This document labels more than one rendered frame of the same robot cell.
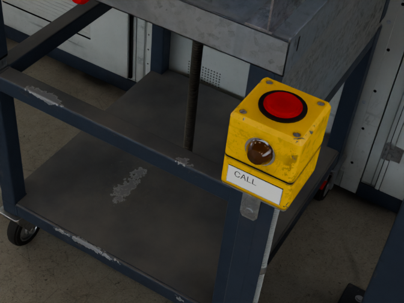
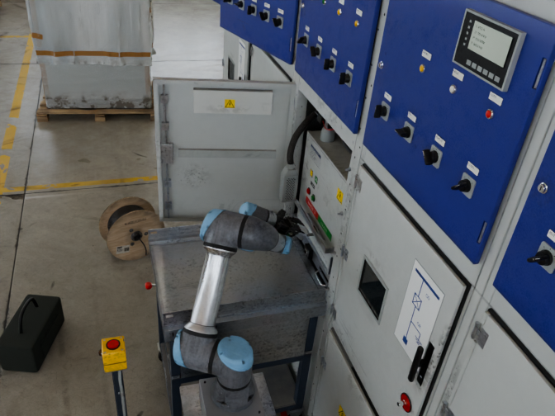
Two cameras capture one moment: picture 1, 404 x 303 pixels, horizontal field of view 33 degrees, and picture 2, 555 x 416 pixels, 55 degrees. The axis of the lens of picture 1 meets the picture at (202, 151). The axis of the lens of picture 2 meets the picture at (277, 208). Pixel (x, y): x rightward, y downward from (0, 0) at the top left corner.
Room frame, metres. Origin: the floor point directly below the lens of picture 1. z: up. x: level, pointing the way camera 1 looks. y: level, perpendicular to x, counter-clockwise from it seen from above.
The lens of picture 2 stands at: (-0.02, -1.37, 2.42)
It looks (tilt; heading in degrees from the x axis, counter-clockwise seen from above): 33 degrees down; 44
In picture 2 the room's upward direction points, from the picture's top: 6 degrees clockwise
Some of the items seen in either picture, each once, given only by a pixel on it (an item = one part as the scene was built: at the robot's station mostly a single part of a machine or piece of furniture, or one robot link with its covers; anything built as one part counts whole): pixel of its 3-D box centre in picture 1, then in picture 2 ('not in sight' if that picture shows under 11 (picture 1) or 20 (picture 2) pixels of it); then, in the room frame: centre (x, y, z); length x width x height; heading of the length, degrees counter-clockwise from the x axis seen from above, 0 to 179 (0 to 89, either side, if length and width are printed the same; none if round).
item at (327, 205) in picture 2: not in sight; (319, 205); (1.53, -0.13, 1.15); 0.48 x 0.01 x 0.48; 64
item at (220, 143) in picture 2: not in sight; (225, 153); (1.42, 0.39, 1.21); 0.63 x 0.07 x 0.74; 144
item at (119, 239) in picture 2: not in sight; (131, 228); (1.42, 1.36, 0.20); 0.40 x 0.22 x 0.40; 168
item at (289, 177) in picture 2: not in sight; (289, 183); (1.56, 0.08, 1.14); 0.08 x 0.05 x 0.17; 154
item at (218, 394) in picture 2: not in sight; (233, 384); (0.77, -0.48, 0.90); 0.15 x 0.15 x 0.10
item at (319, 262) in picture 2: not in sight; (315, 250); (1.55, -0.14, 0.89); 0.54 x 0.05 x 0.06; 64
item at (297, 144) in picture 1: (275, 143); (114, 353); (0.55, -0.08, 0.85); 0.08 x 0.08 x 0.10; 64
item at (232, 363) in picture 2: not in sight; (233, 360); (0.77, -0.48, 1.02); 0.13 x 0.12 x 0.14; 122
